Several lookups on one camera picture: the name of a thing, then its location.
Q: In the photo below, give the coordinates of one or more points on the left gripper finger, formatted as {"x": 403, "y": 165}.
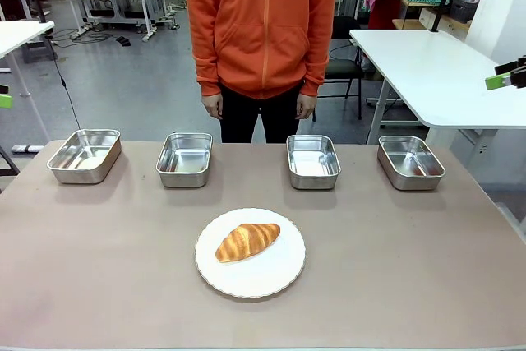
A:
{"x": 3, "y": 89}
{"x": 4, "y": 101}

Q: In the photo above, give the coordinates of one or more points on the person's left hand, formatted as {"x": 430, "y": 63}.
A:
{"x": 307, "y": 107}

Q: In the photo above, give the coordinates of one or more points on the grey plastic crate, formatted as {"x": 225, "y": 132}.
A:
{"x": 464, "y": 10}

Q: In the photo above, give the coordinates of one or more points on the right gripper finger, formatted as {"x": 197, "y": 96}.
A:
{"x": 511, "y": 66}
{"x": 497, "y": 81}

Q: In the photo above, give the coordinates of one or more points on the person's left forearm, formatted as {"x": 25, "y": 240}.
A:
{"x": 315, "y": 71}

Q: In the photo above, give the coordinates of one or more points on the person's right forearm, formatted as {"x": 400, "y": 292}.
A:
{"x": 207, "y": 71}

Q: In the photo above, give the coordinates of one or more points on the steel rectangular container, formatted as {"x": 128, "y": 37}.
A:
{"x": 183, "y": 179}
{"x": 84, "y": 176}
{"x": 415, "y": 182}
{"x": 314, "y": 181}

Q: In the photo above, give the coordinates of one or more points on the golden croissant bread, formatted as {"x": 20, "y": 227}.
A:
{"x": 246, "y": 242}

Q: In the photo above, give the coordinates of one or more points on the red hanging garment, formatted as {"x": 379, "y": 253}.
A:
{"x": 384, "y": 10}

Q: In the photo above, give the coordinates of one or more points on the person's right hand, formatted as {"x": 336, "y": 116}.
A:
{"x": 213, "y": 106}

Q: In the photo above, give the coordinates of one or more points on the person in orange hoodie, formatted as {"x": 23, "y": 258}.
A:
{"x": 263, "y": 18}

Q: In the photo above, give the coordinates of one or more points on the white scalloped gold-rimmed plate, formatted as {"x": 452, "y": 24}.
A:
{"x": 263, "y": 275}

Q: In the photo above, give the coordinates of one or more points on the large white side table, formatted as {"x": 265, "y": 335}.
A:
{"x": 431, "y": 71}

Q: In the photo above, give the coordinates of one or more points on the black floor power strip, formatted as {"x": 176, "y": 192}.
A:
{"x": 123, "y": 41}

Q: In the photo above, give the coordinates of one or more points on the wooden shelf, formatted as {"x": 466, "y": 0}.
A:
{"x": 411, "y": 24}

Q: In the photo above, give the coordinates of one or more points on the small white side table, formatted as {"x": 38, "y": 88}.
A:
{"x": 20, "y": 34}

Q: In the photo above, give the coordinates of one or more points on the black folding chair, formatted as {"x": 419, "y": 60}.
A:
{"x": 345, "y": 67}

